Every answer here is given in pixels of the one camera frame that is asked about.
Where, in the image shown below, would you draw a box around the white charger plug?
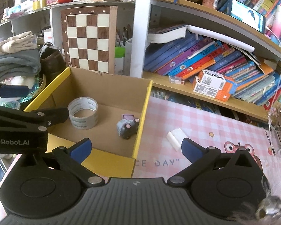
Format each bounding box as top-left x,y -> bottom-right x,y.
166,128 -> 188,151

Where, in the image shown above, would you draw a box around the clear packing tape roll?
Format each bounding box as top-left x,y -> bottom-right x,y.
67,97 -> 98,130

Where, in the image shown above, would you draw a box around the grey purple toy car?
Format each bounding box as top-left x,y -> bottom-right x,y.
117,114 -> 140,139

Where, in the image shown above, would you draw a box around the folded grey towels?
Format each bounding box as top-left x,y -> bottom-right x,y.
0,31 -> 41,82

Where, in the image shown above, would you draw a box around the pink checkered cartoon mat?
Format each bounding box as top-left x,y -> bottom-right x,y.
131,95 -> 281,193

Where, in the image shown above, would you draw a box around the brown leather bag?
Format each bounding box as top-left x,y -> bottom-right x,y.
39,42 -> 67,84

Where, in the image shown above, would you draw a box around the yellow cardboard box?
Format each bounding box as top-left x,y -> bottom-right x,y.
25,67 -> 152,178

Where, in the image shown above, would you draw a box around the yellow wooden shelf board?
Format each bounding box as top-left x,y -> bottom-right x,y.
143,72 -> 268,122

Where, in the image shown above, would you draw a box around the orange white box lower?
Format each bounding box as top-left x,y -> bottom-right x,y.
193,76 -> 230,102

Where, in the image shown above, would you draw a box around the orange white box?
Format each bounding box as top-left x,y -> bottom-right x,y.
198,70 -> 238,95
193,76 -> 230,102

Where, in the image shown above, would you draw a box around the orange white box upper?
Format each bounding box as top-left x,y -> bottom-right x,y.
198,70 -> 238,95

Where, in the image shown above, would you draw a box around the small red white box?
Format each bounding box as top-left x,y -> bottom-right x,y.
168,76 -> 185,85

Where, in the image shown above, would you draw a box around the row of colourful books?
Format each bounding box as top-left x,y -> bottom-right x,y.
143,27 -> 281,110

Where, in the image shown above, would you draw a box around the wooden chessboard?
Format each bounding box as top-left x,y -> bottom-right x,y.
61,6 -> 118,74

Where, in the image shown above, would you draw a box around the green white container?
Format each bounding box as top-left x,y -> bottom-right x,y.
115,47 -> 125,75

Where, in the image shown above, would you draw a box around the thick white paperback book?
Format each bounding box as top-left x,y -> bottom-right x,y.
147,23 -> 187,44

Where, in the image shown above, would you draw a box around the white cable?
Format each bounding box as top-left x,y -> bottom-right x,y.
264,25 -> 281,143

